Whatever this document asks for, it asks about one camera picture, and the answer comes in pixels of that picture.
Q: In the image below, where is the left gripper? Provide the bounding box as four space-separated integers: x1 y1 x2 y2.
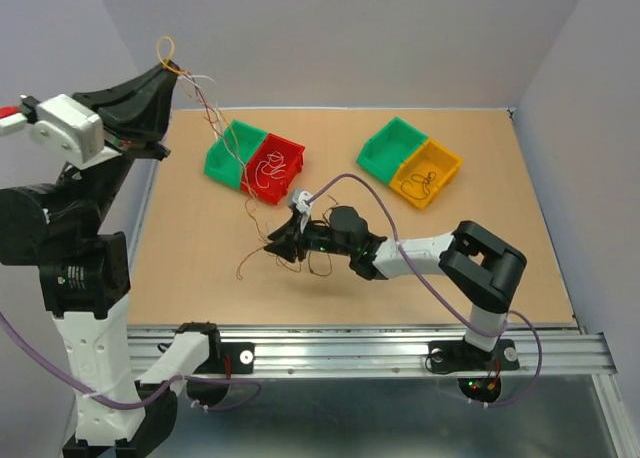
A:
60 54 181 230

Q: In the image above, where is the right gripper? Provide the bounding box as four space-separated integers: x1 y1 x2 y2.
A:
262 215 354 264

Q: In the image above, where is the yellow wire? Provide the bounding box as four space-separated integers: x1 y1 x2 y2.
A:
156 36 201 102

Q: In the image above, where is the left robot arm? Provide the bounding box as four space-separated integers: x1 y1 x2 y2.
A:
1 61 223 457

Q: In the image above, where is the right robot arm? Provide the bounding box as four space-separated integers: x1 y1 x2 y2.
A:
264 206 527 368

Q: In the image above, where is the red bin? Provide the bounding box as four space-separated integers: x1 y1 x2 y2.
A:
241 133 305 205

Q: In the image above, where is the left green bin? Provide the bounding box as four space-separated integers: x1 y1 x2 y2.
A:
204 120 267 189

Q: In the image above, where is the green bin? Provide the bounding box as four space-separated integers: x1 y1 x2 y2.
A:
356 117 428 184
204 120 267 189

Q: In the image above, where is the right green bin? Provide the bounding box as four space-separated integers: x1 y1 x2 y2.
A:
356 117 428 184

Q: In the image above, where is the yellow bin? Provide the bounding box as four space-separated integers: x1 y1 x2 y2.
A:
389 139 463 210

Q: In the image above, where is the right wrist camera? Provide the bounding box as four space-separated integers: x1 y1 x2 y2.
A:
288 189 313 233

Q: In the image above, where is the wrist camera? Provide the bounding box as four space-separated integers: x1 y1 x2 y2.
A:
1 94 120 170
288 189 313 233

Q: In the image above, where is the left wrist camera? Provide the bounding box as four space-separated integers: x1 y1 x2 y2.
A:
1 94 120 170

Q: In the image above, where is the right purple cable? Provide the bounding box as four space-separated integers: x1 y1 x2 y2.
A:
307 174 544 409

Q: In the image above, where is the purple cable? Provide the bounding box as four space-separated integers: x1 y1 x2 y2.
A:
307 174 544 409
0 310 264 413

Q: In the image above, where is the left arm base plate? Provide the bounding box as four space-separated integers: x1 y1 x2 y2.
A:
194 341 255 376

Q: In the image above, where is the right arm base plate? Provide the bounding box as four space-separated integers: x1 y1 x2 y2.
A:
426 339 520 374

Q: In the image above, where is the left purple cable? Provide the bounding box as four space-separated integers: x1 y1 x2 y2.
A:
0 310 264 413

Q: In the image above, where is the aluminium frame rail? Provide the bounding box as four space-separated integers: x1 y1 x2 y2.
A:
127 108 639 457

